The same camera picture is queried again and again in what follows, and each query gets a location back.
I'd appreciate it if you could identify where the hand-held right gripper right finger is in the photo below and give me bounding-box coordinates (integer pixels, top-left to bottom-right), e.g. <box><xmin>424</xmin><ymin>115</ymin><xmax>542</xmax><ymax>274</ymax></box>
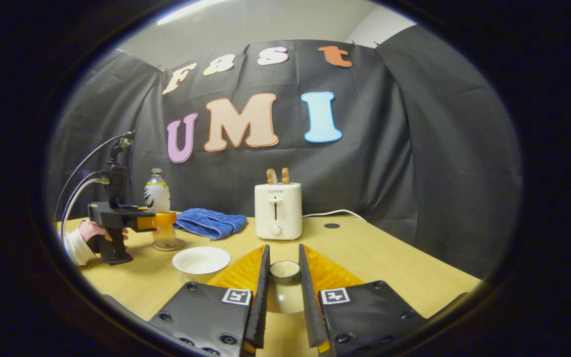
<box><xmin>298</xmin><ymin>243</ymin><xmax>427</xmax><ymax>355</ymax></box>

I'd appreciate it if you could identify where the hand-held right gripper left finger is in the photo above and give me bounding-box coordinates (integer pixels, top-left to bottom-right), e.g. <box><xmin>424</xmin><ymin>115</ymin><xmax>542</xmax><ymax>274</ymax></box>
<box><xmin>148</xmin><ymin>244</ymin><xmax>271</xmax><ymax>357</ymax></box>

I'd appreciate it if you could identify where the clear plastic water bottle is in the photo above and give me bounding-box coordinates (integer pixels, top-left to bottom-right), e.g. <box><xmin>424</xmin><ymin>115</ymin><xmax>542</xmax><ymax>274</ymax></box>
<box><xmin>144</xmin><ymin>168</ymin><xmax>178</xmax><ymax>248</ymax></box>

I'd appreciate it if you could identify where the round cork coaster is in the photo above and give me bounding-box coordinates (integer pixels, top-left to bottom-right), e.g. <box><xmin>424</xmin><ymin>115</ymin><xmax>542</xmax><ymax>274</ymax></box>
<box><xmin>152</xmin><ymin>238</ymin><xmax>186</xmax><ymax>252</ymax></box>

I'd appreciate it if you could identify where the blue folded towel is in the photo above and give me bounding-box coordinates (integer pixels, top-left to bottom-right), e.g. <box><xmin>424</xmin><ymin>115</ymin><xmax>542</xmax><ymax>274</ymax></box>
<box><xmin>174</xmin><ymin>208</ymin><xmax>248</xmax><ymax>241</ymax></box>

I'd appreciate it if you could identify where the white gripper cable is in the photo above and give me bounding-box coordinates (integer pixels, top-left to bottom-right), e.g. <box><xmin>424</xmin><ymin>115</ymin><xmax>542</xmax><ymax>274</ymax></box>
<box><xmin>60</xmin><ymin>178</ymin><xmax>110</xmax><ymax>238</ymax></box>

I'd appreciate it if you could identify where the white toaster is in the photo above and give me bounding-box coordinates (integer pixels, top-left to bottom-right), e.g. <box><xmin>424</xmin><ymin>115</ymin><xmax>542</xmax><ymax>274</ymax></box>
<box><xmin>254</xmin><ymin>182</ymin><xmax>303</xmax><ymax>241</ymax></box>

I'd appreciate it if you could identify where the white toaster power cable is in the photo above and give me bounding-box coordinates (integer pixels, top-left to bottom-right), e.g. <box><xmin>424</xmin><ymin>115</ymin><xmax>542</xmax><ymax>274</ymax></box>
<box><xmin>302</xmin><ymin>209</ymin><xmax>366</xmax><ymax>221</ymax></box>

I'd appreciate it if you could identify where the black backdrop cloth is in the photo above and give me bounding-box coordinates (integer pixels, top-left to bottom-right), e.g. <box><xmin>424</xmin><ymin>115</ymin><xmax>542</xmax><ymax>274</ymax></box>
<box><xmin>50</xmin><ymin>25</ymin><xmax>523</xmax><ymax>278</ymax></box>

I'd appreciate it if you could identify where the white teacup lid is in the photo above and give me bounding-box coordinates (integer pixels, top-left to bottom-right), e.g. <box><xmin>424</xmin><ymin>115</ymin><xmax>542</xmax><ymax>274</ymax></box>
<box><xmin>265</xmin><ymin>260</ymin><xmax>312</xmax><ymax>314</ymax></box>

